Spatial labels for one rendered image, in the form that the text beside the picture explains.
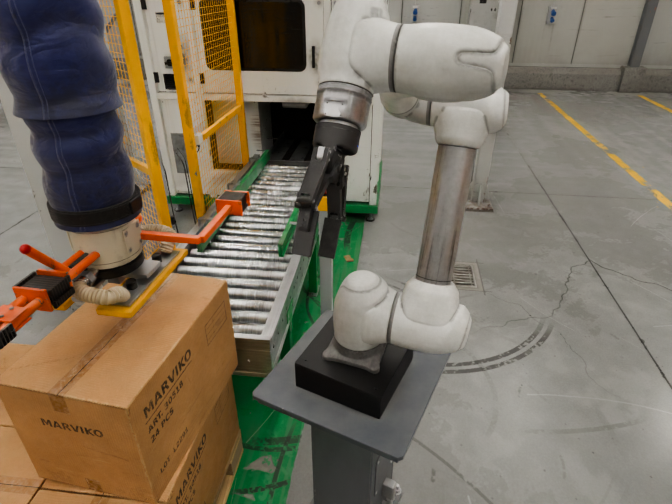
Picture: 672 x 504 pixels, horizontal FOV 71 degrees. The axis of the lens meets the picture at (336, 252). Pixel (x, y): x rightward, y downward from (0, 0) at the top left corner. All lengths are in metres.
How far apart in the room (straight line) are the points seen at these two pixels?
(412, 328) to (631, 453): 1.58
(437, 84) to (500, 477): 1.90
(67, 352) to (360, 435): 0.87
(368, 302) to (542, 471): 1.38
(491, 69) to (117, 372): 1.17
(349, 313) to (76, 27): 0.94
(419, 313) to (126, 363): 0.82
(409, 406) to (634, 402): 1.66
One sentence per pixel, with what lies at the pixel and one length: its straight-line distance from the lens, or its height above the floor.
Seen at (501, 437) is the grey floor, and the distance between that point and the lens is 2.52.
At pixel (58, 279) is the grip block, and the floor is 1.25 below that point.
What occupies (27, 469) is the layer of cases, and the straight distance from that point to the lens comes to 1.89.
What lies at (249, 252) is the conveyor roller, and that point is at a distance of 2.69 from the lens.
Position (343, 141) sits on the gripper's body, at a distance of 0.76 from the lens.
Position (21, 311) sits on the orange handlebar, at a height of 1.25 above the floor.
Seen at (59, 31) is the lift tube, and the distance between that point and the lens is 1.23.
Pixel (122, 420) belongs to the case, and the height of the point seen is 0.90.
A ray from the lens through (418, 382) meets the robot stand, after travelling 1.59.
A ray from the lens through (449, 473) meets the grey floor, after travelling 2.34.
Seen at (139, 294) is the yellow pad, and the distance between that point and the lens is 1.39.
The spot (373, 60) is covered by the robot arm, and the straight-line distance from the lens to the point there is 0.77.
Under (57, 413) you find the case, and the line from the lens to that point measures 1.52.
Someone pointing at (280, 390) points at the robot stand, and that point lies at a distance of 1.56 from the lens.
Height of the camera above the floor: 1.87
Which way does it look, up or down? 30 degrees down
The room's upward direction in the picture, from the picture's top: straight up
